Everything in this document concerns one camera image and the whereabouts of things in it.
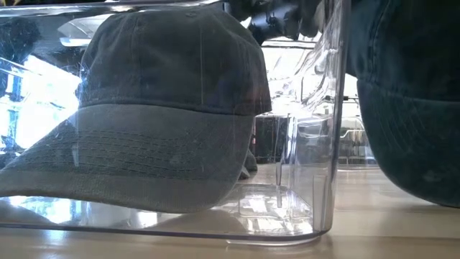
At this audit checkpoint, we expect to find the grey baseball cap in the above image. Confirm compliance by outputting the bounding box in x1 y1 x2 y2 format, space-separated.
0 6 273 214

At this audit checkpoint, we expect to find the dark green baseball cap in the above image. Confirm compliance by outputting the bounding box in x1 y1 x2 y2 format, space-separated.
346 0 460 209

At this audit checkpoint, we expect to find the clear plastic bin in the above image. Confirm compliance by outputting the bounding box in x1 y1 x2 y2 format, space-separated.
0 0 351 247
337 114 378 170

